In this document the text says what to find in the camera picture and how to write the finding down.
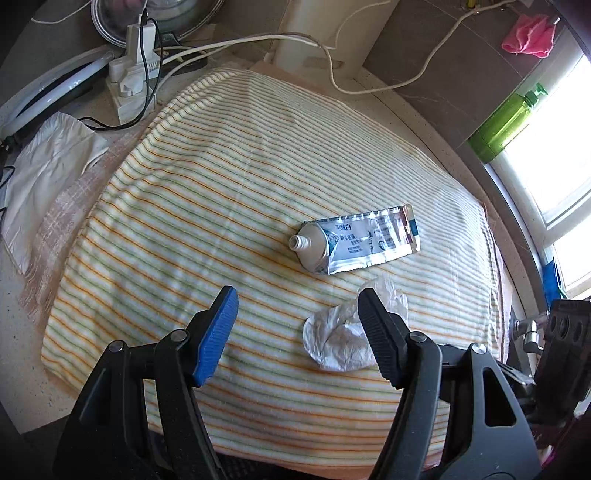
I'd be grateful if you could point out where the striped white cloth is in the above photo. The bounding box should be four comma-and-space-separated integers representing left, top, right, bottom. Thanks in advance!
41, 69, 507, 479

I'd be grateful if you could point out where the metal pot lid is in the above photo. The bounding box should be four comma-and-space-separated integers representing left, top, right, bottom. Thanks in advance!
90, 0, 224, 47

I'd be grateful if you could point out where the white cable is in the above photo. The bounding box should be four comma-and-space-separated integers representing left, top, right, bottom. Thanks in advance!
156, 0, 518, 97

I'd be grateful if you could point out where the pink rag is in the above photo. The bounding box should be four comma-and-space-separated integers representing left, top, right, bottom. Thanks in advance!
501, 14, 556, 59

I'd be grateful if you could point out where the crumpled white tissue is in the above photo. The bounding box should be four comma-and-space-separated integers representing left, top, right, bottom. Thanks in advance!
301, 275, 409, 373

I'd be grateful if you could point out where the white pipe column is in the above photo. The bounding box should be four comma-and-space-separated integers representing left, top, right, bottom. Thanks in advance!
267, 0, 399, 78

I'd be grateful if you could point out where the white cloth at left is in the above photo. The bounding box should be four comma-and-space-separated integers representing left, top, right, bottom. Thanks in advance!
1, 112, 109, 274

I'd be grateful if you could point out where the white power strip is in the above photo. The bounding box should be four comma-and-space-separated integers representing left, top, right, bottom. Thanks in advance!
106, 22, 160, 124

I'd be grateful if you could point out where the black cable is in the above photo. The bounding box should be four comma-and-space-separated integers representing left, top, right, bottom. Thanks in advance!
78, 0, 165, 132

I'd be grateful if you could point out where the green soap bottle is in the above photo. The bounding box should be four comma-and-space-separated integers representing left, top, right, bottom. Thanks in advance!
468, 83, 548, 164

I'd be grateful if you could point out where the pink checked towel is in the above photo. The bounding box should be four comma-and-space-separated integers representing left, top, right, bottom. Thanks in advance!
19, 120, 149, 325

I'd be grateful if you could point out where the white toothpaste tube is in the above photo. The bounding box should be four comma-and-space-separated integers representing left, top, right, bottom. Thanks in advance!
288, 204, 420, 275

